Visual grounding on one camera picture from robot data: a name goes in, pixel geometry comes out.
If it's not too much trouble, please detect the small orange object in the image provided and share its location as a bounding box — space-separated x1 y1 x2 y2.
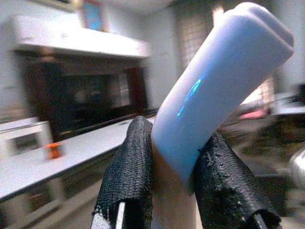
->
44 142 65 160

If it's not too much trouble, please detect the white box appliance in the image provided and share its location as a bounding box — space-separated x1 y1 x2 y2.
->
0 120 54 158

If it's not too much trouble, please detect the white plastic broom handle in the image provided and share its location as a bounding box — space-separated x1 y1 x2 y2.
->
151 1 295 229

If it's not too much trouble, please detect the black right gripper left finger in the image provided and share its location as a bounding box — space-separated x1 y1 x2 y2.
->
91 116 153 229

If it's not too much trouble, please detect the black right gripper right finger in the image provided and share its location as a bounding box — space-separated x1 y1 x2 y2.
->
193 132 282 229

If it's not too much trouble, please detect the dark wooden TV cabinet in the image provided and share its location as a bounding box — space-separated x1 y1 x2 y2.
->
14 50 156 142

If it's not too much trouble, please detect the lattice window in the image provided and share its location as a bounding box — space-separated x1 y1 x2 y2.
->
178 14 208 70

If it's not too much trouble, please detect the white wall shelf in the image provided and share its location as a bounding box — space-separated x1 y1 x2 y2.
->
11 15 152 58

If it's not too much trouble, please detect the framed blue picture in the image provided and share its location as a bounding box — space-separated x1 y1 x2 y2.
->
80 0 108 32

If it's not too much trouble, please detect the long white table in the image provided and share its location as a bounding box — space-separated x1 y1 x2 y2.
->
0 114 158 204

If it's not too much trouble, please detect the pink cushion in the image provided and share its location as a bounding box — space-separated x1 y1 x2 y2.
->
239 108 270 120

